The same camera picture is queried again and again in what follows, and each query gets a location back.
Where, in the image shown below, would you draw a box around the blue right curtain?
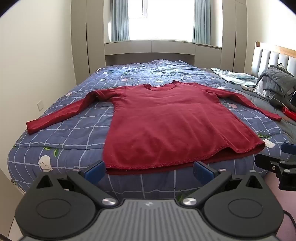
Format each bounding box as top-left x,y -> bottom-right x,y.
193,0 -> 211,45

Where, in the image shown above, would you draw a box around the blue curtain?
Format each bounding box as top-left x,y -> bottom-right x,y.
111,0 -> 130,42
193,0 -> 211,45

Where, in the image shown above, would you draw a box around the light blue folded clothes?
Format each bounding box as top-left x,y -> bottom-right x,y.
211,68 -> 257,87

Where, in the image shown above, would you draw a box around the red long-sleeve shirt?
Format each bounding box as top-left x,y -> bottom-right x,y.
26,80 -> 282,175

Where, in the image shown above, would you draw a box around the clear plastic bag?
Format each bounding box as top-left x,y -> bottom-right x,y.
253,75 -> 276,100

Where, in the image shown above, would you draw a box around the blue left curtain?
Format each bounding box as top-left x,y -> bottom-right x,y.
111,0 -> 130,42

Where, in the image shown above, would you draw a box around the grey padded headboard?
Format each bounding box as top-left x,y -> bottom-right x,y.
251,41 -> 296,77

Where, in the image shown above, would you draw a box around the white wall socket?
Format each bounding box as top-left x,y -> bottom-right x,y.
37,100 -> 44,111

